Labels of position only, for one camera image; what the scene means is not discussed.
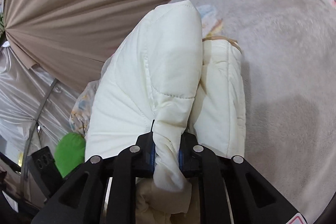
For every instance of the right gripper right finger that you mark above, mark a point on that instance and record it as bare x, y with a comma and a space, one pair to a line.
231, 190

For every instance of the green cloth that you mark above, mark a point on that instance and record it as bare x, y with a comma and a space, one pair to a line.
69, 153

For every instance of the cream quilted blanket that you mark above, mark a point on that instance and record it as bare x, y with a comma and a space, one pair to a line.
165, 78

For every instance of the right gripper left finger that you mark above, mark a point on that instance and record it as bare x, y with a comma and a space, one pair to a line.
102, 190

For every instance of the grey floral bed cover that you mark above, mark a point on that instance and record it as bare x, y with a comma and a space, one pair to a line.
288, 70

